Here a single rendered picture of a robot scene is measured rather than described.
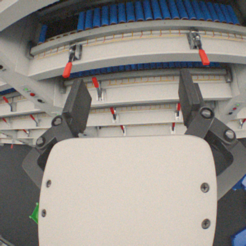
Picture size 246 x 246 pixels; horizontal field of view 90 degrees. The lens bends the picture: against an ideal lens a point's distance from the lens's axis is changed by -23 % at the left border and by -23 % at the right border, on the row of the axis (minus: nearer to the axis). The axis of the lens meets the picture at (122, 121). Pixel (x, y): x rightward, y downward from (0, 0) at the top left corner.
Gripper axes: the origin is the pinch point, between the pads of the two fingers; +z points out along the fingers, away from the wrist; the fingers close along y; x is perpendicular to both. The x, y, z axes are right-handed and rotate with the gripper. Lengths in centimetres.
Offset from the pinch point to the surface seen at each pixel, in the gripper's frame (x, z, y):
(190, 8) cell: -1.0, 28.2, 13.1
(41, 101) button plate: -21.3, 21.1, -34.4
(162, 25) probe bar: -3.7, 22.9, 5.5
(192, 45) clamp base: -6.9, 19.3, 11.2
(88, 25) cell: -2.4, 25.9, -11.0
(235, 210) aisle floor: -115, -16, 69
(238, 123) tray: -65, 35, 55
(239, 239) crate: -121, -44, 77
